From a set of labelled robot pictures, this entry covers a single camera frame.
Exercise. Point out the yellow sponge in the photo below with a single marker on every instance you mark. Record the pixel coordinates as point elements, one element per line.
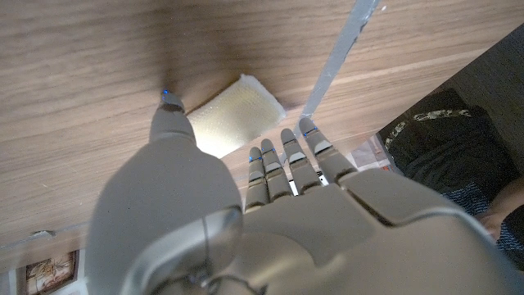
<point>237,114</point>

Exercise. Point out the grey tape strip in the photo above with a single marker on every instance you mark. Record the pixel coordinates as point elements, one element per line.
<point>335,61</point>

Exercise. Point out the standing person in black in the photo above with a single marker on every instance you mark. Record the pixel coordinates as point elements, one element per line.
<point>442,155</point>

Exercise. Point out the white floor box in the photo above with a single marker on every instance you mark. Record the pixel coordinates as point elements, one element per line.
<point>368,155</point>

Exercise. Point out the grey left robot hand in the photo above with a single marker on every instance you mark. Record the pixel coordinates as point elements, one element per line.
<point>311,237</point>

